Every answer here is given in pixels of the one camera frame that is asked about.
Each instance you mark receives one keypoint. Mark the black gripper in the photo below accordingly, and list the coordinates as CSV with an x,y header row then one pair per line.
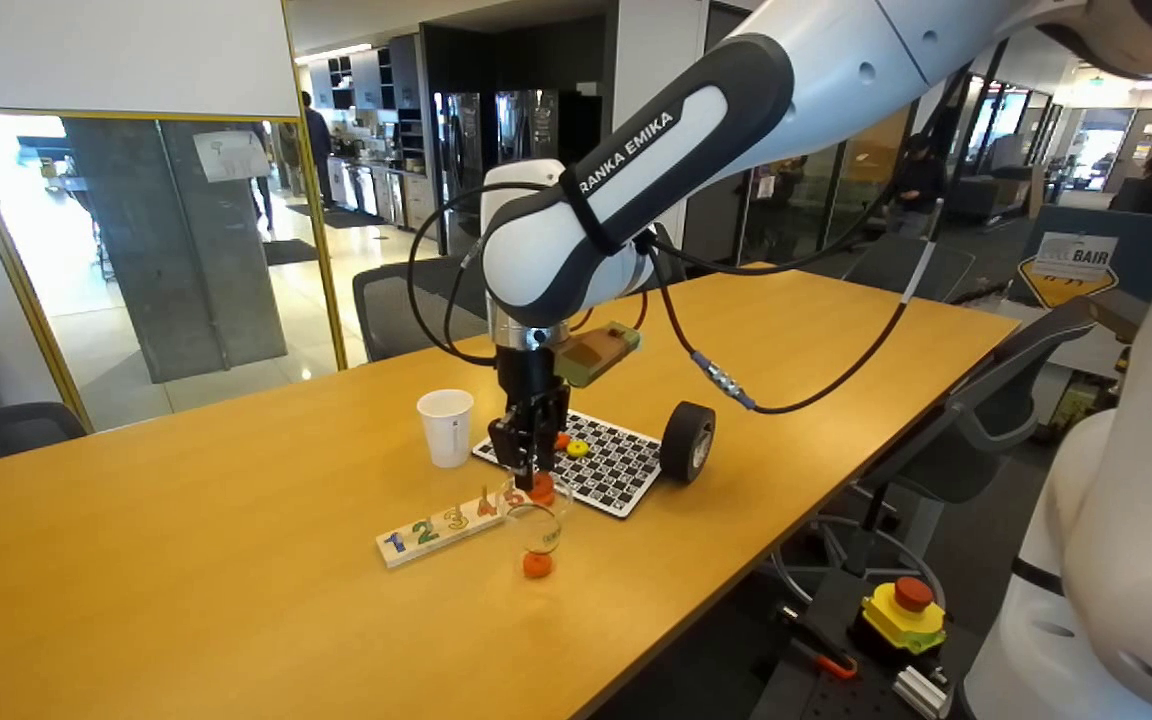
x,y
535,412

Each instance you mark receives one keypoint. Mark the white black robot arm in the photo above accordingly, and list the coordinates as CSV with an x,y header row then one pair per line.
x,y
795,78

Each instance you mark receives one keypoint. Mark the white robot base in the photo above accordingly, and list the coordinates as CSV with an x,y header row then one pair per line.
x,y
1074,631

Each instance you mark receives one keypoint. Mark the clear colorless cup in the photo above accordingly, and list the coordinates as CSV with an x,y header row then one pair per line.
x,y
529,523

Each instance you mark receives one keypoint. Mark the white plastic cup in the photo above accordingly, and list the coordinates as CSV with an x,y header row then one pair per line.
x,y
447,416

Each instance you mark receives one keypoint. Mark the checkered calibration board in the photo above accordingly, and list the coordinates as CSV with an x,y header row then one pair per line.
x,y
617,473

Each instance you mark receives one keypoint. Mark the wooden number peg board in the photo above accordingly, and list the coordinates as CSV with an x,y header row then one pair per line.
x,y
449,527

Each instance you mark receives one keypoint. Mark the black tape roll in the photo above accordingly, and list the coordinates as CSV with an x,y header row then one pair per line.
x,y
686,442

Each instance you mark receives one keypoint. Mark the grey office chair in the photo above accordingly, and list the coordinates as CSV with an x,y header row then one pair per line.
x,y
406,304

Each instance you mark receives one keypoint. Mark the yellow red emergency stop button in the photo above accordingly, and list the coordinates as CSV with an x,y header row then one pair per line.
x,y
904,614

